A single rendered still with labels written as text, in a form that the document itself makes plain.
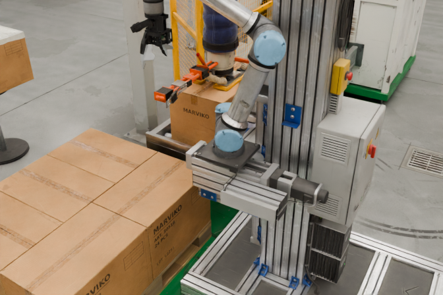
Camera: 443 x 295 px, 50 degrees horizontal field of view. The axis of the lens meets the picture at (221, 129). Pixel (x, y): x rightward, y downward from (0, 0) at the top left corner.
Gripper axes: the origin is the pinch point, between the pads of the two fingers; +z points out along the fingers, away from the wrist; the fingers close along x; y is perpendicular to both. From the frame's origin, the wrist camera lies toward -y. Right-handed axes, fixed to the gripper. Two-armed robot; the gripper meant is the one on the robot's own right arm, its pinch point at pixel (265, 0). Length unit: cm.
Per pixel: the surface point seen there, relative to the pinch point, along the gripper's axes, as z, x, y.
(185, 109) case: 69, -21, -42
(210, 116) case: 68, -21, -24
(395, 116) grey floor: 152, 196, 52
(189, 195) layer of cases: 103, -56, -17
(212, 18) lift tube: 15.0, -0.5, -33.9
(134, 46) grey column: 66, 45, -136
